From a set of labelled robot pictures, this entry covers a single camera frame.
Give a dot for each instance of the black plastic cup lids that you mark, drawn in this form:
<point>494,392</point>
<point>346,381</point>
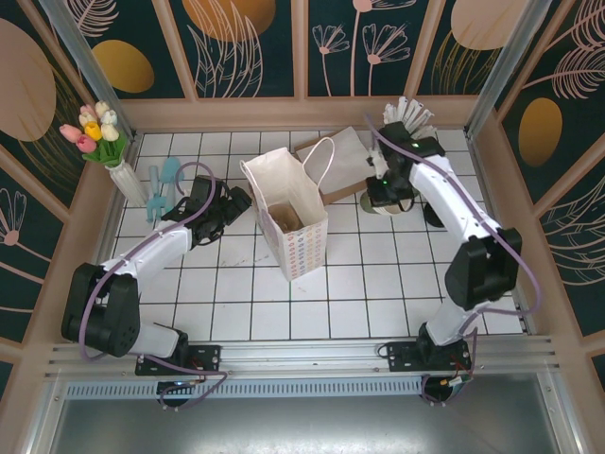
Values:
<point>435,217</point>

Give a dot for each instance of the brown cardboard cup carrier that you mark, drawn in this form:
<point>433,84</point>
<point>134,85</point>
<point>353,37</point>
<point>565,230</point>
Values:
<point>286,218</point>

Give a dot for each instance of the white printed paper bag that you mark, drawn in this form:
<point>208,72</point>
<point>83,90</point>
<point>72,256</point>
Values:
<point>288,189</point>

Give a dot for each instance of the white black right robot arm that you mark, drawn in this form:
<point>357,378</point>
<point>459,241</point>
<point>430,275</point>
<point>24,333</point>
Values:
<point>444,198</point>

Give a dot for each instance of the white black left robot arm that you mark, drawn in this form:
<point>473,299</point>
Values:
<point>146,250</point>

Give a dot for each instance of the teal toy shovel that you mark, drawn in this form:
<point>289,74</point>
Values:
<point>169,172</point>

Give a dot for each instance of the teal toy rake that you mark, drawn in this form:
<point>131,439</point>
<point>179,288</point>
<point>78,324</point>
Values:
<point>155,208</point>

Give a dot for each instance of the brown wooden napkin tray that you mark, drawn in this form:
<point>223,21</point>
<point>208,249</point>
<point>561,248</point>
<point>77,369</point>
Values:
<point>340,194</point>

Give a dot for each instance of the white paper napkin stack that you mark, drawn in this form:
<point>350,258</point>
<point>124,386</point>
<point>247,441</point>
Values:
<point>352,151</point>

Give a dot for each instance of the white wrapped straw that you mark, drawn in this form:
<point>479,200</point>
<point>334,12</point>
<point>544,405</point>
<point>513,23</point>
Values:
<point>404,111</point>
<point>429,132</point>
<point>416,118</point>
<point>426,123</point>
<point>391,116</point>

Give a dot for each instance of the white ribbed vase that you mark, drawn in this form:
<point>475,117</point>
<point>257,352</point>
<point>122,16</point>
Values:
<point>127,184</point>

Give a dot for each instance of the artificial tulip bouquet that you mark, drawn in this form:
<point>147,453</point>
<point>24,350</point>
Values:
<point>101,130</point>

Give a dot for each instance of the small circuit board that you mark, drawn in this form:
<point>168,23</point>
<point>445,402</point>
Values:
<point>458,384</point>

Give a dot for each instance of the grey metal panel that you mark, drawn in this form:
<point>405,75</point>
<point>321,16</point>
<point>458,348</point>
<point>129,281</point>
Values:
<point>302,425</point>

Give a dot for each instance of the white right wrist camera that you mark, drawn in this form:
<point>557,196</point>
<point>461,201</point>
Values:
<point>377,163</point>

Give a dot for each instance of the aluminium side rail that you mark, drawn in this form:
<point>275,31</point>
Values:
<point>105,236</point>

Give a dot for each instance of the aluminium frame post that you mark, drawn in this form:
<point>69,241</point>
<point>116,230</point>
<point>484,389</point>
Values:
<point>90,66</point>
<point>510,66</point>

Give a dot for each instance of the long aluminium base rail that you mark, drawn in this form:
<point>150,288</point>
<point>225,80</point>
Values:
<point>302,360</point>

